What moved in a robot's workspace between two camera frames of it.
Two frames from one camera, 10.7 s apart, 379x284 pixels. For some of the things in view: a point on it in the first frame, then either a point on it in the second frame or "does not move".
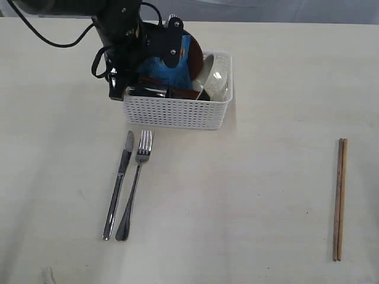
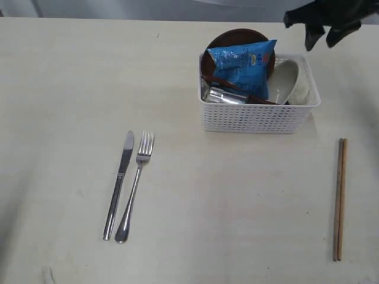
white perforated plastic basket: [148, 112] → [250, 118]
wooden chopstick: [341, 227] does not move
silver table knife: [113, 206] does not move
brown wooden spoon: [177, 93] → [249, 96]
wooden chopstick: [338, 201] does not move
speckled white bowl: [213, 78] → [292, 81]
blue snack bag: [180, 76] → [244, 67]
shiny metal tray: [145, 92] → [213, 94]
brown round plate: [195, 56] → [231, 38]
